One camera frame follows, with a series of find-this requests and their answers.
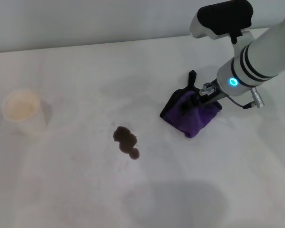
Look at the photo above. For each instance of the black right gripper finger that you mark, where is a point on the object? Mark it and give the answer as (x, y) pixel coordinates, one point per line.
(194, 97)
(186, 107)

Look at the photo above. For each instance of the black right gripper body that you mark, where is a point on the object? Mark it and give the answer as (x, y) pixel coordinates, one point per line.
(213, 97)

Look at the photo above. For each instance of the purple rag with black trim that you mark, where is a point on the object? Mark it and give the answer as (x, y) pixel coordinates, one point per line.
(190, 121)

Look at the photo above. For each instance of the white paper cup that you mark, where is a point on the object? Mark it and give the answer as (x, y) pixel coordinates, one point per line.
(23, 111)

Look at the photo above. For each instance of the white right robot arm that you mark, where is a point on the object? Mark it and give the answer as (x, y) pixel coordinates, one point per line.
(256, 57)

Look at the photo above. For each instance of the silver metal fitting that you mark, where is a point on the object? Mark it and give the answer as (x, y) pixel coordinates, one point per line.
(207, 89)

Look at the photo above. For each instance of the dark brown liquid stain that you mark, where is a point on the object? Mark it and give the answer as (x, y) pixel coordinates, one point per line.
(127, 141)

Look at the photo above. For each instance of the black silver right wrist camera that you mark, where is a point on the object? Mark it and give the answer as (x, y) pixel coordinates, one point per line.
(224, 16)

